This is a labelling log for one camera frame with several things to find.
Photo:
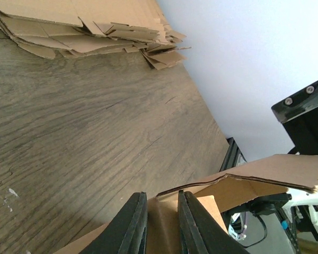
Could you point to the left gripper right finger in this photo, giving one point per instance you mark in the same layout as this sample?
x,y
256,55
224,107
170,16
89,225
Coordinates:
x,y
199,232

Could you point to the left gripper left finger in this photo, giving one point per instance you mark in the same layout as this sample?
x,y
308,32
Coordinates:
x,y
127,232

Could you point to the cardboard box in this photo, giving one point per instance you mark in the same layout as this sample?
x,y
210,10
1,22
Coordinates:
x,y
218,193

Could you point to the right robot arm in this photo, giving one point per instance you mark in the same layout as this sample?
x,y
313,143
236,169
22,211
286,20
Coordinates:
x,y
297,170

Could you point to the stack of flat cardboard sheets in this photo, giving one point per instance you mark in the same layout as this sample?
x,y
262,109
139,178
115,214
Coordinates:
x,y
78,29

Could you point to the black aluminium frame rail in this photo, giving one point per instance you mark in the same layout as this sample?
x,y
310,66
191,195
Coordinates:
x,y
233,157

